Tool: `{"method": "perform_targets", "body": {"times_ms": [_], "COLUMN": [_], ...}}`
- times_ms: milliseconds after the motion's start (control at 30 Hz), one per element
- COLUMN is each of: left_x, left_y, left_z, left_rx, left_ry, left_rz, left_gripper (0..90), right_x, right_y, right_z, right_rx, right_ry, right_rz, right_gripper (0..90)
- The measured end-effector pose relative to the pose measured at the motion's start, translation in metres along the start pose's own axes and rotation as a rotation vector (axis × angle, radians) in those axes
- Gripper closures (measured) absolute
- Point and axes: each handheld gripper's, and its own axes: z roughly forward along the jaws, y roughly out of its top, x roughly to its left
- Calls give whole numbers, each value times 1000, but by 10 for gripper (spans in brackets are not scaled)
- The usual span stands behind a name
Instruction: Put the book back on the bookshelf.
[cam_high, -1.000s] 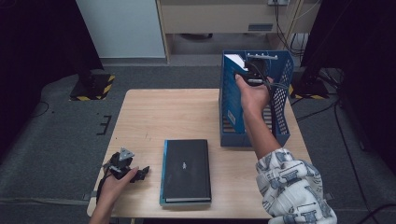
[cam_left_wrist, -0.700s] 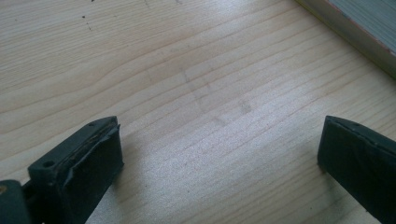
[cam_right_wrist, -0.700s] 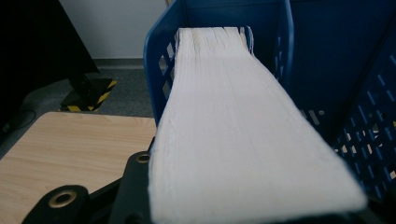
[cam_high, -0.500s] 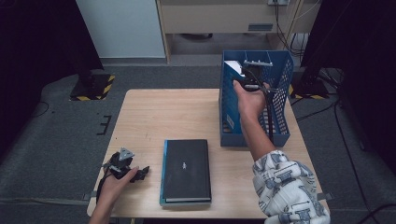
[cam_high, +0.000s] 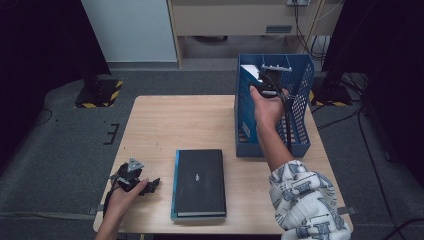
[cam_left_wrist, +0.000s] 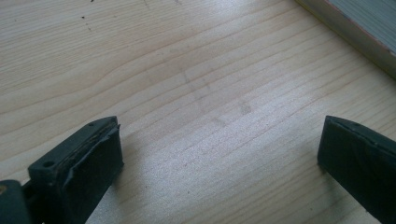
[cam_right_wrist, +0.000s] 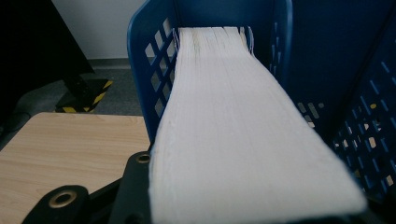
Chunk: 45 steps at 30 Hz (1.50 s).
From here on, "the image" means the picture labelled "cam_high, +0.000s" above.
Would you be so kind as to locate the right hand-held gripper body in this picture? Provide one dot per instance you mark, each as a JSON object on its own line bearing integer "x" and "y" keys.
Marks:
{"x": 271, "y": 83}

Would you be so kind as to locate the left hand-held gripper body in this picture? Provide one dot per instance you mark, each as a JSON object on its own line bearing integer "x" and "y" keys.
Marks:
{"x": 128, "y": 175}

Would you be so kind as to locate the illustrated paperback book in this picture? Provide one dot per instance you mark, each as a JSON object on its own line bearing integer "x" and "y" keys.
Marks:
{"x": 173, "y": 186}

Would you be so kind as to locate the plain blue book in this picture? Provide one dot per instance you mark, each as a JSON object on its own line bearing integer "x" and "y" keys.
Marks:
{"x": 248, "y": 110}

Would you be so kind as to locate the blue file rack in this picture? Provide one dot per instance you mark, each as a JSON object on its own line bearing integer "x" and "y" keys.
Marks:
{"x": 303, "y": 63}

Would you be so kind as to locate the person's right hand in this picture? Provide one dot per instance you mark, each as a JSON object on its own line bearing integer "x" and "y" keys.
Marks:
{"x": 270, "y": 111}

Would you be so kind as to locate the person's left hand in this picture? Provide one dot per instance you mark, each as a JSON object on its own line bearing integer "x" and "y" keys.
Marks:
{"x": 121, "y": 203}

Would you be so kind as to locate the grey tape piece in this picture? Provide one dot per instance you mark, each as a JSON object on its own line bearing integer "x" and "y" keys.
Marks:
{"x": 101, "y": 208}
{"x": 348, "y": 210}

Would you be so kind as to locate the striped black stand base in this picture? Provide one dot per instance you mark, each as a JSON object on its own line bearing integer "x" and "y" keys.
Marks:
{"x": 333, "y": 95}
{"x": 100, "y": 93}

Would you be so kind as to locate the beige cabinet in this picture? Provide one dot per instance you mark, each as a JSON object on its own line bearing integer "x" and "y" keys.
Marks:
{"x": 226, "y": 20}

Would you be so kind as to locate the person's right patterned sleeve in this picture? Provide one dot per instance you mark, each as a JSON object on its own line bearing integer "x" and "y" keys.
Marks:
{"x": 306, "y": 203}

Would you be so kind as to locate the black curtain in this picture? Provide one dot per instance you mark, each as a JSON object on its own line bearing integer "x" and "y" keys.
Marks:
{"x": 40, "y": 50}
{"x": 393, "y": 50}

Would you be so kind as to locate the white panel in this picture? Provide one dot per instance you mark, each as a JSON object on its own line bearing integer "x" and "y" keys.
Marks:
{"x": 133, "y": 30}

